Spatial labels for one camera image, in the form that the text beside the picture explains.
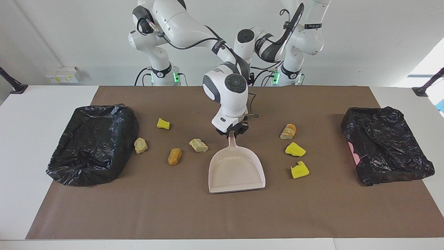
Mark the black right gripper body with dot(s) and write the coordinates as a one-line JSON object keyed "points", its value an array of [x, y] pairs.
{"points": [[239, 127]]}

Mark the brown bread roll piece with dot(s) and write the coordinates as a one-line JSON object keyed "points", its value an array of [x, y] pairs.
{"points": [[174, 156]]}

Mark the pale crumpled trash lump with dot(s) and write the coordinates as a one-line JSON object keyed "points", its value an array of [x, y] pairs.
{"points": [[198, 146]]}

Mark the white wall socket box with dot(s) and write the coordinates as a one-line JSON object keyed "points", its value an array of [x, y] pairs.
{"points": [[62, 74]]}

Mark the black bag lined pink bin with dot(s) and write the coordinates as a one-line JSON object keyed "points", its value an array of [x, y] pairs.
{"points": [[388, 149]]}

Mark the blue object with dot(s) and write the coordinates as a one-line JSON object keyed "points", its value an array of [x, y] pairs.
{"points": [[441, 106]]}

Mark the black clamp stand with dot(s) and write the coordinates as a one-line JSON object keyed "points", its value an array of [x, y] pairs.
{"points": [[17, 87], [421, 91]]}

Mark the small yellow sponge piece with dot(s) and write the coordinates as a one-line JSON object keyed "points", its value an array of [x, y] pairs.
{"points": [[163, 124]]}

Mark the tan crumpled trash lump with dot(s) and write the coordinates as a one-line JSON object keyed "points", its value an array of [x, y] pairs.
{"points": [[140, 146]]}

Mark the yellow sponge wedge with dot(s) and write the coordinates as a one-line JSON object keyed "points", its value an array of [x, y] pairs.
{"points": [[295, 150]]}

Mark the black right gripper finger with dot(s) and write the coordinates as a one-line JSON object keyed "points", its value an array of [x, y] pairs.
{"points": [[236, 133], [228, 134]]}

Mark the striped orange bread piece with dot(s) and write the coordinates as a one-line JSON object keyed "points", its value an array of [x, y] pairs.
{"points": [[288, 132]]}

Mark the notched yellow sponge piece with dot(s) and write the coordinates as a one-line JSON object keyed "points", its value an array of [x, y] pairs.
{"points": [[299, 171]]}

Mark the brown table mat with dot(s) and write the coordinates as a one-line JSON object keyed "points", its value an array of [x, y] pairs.
{"points": [[222, 215]]}

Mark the beige plastic dustpan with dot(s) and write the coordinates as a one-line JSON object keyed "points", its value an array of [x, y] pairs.
{"points": [[236, 170]]}

